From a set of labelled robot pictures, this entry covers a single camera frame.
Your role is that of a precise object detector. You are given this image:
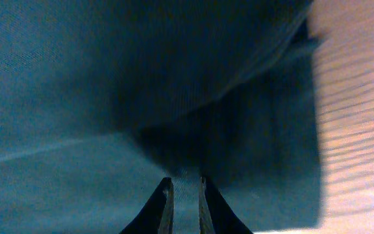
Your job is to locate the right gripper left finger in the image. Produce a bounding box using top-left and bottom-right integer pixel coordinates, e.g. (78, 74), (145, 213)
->
(119, 177), (174, 234)

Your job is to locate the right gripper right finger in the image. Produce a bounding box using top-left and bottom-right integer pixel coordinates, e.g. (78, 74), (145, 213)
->
(199, 176), (253, 234)

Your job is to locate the black Sydro t-shirt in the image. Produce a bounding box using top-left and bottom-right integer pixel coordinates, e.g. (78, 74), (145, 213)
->
(0, 0), (321, 233)

